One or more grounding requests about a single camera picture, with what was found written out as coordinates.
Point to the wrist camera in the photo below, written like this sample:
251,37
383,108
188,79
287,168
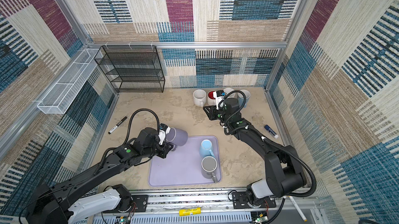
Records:
164,130
219,97

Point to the white tall mug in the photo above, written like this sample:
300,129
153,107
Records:
230,91

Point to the black marker pen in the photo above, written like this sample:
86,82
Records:
117,125

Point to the yellow cylinder tube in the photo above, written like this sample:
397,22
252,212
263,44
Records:
189,211

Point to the white yellow pen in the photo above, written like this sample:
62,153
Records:
300,212

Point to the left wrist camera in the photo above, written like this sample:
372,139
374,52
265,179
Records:
164,130

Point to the purple mug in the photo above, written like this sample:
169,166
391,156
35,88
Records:
177,137

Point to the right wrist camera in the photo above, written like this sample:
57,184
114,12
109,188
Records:
219,97

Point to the black wire shelf rack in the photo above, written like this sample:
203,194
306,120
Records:
134,69

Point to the white slotted cable duct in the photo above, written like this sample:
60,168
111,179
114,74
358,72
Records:
206,218

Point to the aluminium rail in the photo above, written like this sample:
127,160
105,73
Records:
166,201

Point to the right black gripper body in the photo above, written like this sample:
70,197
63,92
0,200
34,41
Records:
220,114

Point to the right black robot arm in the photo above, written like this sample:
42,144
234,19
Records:
285,173

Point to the white wire mesh basket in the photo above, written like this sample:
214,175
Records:
63,93

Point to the white round mug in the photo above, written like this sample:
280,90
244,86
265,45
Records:
211,100

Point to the teal blue square mug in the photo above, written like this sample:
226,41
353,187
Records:
243,97

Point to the grey mug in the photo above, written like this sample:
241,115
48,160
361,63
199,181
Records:
209,166

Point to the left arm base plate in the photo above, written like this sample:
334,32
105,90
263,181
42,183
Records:
138,203

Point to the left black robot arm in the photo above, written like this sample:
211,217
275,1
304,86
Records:
53,203

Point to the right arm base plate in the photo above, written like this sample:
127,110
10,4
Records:
241,201

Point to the blue white glue stick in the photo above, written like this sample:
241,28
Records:
271,131

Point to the lavender plastic tray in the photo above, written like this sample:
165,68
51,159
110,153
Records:
182,166

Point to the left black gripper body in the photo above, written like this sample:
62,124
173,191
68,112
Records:
157,149

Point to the cream mug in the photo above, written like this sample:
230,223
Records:
199,98

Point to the light blue mug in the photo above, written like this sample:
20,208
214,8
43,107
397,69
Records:
206,149

